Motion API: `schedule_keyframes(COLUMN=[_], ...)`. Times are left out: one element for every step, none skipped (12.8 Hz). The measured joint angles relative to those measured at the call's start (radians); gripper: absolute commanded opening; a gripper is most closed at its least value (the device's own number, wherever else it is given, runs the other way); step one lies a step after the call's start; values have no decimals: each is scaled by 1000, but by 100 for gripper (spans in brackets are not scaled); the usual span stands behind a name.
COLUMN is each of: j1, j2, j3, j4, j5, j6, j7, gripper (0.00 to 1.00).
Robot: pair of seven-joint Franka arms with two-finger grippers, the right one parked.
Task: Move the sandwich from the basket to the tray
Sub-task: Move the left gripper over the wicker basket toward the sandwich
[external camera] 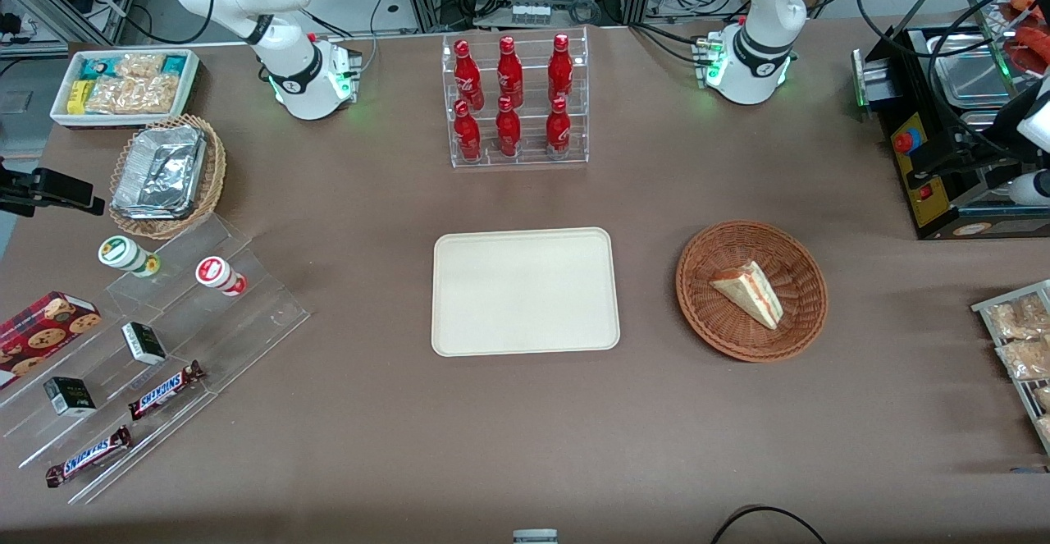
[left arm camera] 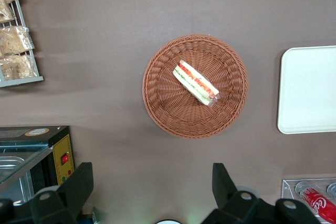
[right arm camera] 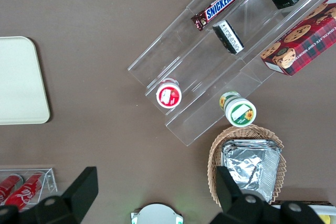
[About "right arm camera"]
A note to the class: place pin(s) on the aluminium foil container stack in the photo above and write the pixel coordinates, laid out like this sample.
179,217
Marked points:
249,166

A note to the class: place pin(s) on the red lid yogurt cup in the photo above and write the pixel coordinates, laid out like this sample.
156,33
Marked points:
169,95

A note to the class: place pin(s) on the green sunflower lid cup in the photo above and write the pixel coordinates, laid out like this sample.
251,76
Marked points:
240,113

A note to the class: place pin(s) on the clear acrylic stepped shelf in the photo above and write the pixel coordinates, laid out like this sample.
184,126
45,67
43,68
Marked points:
183,51

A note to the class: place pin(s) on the red tartan cookie box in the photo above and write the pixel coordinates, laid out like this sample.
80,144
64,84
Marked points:
302,43

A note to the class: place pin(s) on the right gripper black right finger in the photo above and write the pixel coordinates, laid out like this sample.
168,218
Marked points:
236,208

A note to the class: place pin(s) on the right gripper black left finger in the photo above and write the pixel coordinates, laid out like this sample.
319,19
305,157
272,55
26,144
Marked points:
65,205

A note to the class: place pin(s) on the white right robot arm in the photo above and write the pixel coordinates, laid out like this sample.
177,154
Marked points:
157,214

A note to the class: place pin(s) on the white plastic snack bin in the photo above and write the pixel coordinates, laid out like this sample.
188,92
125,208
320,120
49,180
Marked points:
325,209

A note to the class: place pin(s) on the light woven wicker basket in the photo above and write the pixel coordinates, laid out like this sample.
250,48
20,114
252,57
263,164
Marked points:
218,145

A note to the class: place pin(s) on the cream plastic tray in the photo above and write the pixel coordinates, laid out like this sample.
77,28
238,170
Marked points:
18,82

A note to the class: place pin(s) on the yellow snack pack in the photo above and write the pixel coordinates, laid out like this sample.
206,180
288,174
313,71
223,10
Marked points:
328,220

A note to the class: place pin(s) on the clear acrylic bottle rack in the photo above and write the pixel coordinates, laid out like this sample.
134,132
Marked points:
50,182

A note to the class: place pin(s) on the Snickers chocolate bar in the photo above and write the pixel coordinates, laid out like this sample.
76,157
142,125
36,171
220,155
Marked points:
219,5

